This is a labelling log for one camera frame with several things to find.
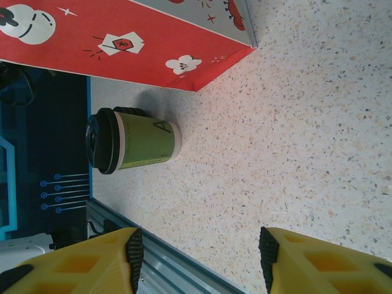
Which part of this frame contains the blue silver table side rail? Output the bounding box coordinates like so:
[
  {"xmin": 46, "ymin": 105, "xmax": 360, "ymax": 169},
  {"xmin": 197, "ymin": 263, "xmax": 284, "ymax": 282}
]
[{"xmin": 86, "ymin": 76, "xmax": 93, "ymax": 203}]

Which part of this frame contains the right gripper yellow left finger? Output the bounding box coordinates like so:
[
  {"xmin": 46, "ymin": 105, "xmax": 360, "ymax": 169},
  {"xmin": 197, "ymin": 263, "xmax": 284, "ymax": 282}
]
[{"xmin": 0, "ymin": 227, "xmax": 144, "ymax": 294}]

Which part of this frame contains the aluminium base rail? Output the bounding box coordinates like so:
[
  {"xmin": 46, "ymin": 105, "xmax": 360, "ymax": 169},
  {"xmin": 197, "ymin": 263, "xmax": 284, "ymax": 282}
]
[{"xmin": 87, "ymin": 198, "xmax": 255, "ymax": 294}]

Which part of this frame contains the black plastic cup lid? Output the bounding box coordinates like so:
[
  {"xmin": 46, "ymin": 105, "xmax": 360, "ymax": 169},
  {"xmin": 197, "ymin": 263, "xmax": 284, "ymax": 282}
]
[{"xmin": 85, "ymin": 107, "xmax": 121, "ymax": 176}]

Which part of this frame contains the red white paper bag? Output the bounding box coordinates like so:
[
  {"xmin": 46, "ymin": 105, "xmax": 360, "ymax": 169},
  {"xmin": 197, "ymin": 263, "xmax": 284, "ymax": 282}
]
[{"xmin": 0, "ymin": 0, "xmax": 258, "ymax": 92}]

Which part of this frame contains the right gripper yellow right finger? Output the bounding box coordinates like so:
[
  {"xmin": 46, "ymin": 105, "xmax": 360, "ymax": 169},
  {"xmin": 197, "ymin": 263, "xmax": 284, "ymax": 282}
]
[{"xmin": 258, "ymin": 226, "xmax": 392, "ymax": 294}]

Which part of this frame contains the green paper coffee cup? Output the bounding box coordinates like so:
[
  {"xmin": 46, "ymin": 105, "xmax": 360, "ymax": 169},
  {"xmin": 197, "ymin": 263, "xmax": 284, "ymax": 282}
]
[{"xmin": 115, "ymin": 111, "xmax": 183, "ymax": 171}]

